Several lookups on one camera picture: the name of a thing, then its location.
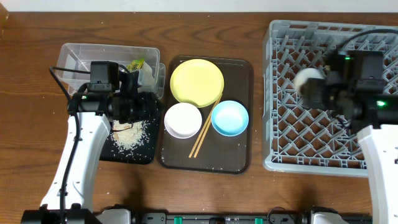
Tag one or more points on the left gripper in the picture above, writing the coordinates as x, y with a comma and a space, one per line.
147, 104

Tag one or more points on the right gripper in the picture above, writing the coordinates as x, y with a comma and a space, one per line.
311, 93

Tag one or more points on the pile of rice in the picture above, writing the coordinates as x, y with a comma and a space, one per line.
128, 137

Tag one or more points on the white tissue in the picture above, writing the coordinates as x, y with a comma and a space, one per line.
146, 80

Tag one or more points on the green snack wrapper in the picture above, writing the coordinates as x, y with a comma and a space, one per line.
135, 65

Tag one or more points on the small white cup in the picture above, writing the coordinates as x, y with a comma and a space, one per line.
304, 75

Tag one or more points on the white bowl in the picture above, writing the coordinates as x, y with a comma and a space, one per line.
182, 120

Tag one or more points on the light blue bowl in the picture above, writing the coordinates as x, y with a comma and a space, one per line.
230, 118

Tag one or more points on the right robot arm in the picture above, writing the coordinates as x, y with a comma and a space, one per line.
377, 138

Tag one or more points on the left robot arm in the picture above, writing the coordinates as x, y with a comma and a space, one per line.
70, 196

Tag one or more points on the grey plastic dishwasher rack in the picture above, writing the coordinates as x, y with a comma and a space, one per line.
300, 140

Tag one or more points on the black plastic tray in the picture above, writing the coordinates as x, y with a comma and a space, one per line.
136, 152

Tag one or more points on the clear plastic bin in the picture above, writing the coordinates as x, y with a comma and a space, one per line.
76, 56

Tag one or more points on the yellow round plate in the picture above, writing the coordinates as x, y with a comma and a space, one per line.
197, 81

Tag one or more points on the dark brown serving tray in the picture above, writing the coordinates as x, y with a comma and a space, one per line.
216, 153

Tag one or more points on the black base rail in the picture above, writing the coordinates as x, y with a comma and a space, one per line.
160, 218

